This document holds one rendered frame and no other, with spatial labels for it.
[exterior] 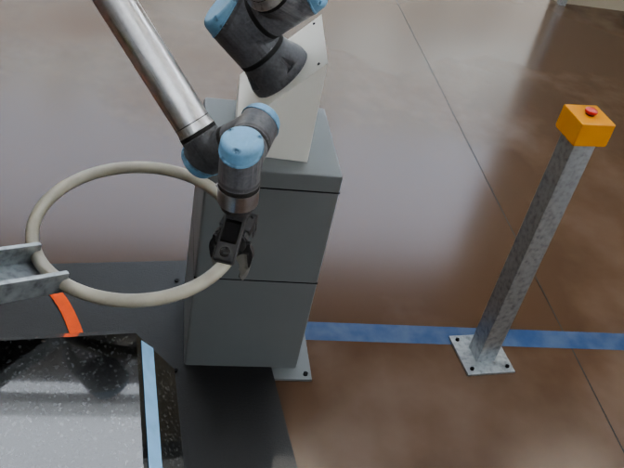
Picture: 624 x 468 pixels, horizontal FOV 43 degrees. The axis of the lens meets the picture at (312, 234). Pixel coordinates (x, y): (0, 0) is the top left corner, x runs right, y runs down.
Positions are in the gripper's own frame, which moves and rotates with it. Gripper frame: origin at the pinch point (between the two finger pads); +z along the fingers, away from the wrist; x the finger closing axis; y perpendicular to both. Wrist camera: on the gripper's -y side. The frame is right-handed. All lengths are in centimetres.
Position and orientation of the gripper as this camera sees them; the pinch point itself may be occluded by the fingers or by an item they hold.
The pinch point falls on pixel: (229, 274)
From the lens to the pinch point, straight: 184.9
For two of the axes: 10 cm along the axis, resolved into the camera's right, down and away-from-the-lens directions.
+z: -1.2, 7.5, 6.5
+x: -9.6, -2.6, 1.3
